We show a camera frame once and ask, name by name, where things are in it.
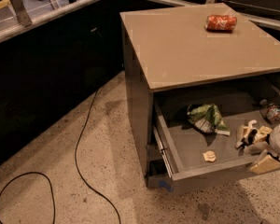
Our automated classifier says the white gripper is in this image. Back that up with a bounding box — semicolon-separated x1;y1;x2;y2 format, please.
235;119;280;175

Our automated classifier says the clear plastic water bottle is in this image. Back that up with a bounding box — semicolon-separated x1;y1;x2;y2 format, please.
259;99;280;124

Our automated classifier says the grey top drawer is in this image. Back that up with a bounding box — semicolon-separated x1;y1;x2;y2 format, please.
152;77;280;194

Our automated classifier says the grey drawer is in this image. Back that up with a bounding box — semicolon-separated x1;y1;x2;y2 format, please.
152;77;280;194
146;160;173;189

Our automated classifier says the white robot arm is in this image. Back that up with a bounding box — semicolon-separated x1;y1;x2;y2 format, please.
235;119;280;175

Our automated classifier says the grey drawer cabinet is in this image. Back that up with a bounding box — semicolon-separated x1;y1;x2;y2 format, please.
120;4;280;183

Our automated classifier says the grey bottom drawer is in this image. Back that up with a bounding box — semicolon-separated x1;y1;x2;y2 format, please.
146;160;173;189

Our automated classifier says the small beige sponge piece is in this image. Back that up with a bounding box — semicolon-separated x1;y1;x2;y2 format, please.
203;150;217;162

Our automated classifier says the green chip bag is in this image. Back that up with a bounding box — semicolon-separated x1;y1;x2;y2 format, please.
187;104;231;136

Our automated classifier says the blue tape piece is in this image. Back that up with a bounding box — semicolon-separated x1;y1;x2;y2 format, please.
159;180;174;192

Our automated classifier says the crushed orange soda can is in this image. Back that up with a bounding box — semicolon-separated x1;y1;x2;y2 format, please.
205;15;237;32

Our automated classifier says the black barrier panel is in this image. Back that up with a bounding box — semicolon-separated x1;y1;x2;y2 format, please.
0;0;178;172

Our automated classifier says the black floor cable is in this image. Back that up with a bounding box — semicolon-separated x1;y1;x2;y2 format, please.
0;89;122;224

